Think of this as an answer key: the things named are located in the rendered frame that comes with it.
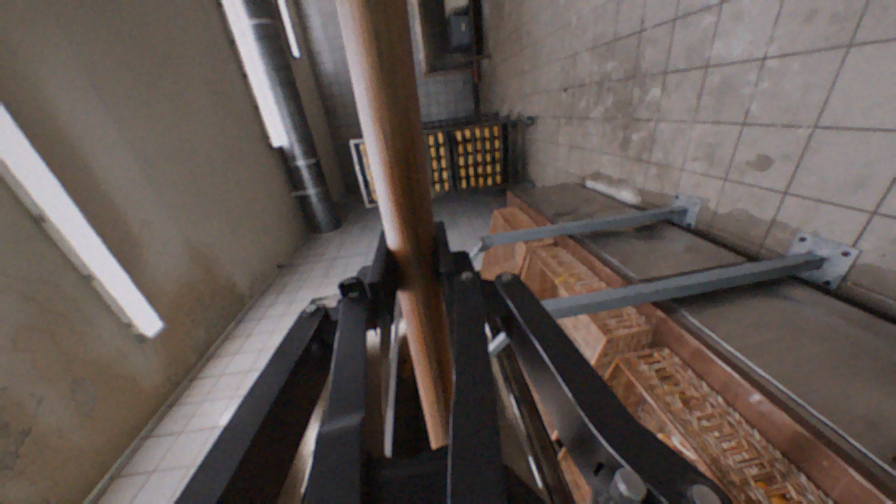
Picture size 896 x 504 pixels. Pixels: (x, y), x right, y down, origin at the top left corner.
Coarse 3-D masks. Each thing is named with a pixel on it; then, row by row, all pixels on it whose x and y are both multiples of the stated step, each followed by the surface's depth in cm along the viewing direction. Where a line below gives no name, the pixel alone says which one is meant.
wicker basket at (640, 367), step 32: (640, 352) 71; (672, 352) 69; (608, 384) 74; (640, 384) 63; (704, 384) 61; (640, 416) 85; (672, 416) 56; (704, 416) 55; (736, 416) 54; (736, 448) 49; (768, 448) 48; (576, 480) 84; (736, 480) 45; (768, 480) 49; (800, 480) 44
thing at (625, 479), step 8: (600, 472) 6; (608, 472) 6; (624, 472) 6; (632, 472) 6; (600, 480) 6; (608, 480) 6; (616, 480) 6; (624, 480) 6; (632, 480) 6; (640, 480) 6; (592, 488) 7; (600, 488) 6; (608, 488) 6; (616, 488) 6; (624, 488) 5; (632, 488) 5; (640, 488) 5; (592, 496) 6; (600, 496) 6; (608, 496) 6; (616, 496) 6; (624, 496) 5; (632, 496) 5; (640, 496) 5
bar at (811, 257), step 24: (624, 216) 118; (648, 216) 118; (672, 216) 119; (696, 216) 115; (480, 240) 117; (504, 240) 115; (528, 240) 116; (816, 240) 78; (768, 264) 76; (792, 264) 75; (816, 264) 76; (840, 264) 73; (624, 288) 75; (648, 288) 74; (672, 288) 73; (696, 288) 74; (720, 288) 76; (552, 312) 72; (576, 312) 73; (504, 336) 75
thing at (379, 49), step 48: (336, 0) 11; (384, 0) 10; (384, 48) 11; (384, 96) 12; (384, 144) 13; (384, 192) 14; (432, 240) 16; (432, 288) 17; (432, 336) 18; (432, 384) 21; (432, 432) 24
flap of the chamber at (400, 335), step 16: (400, 304) 154; (400, 320) 144; (400, 336) 135; (400, 352) 127; (400, 368) 120; (400, 384) 114; (400, 400) 108; (400, 416) 103; (400, 432) 98; (400, 448) 93
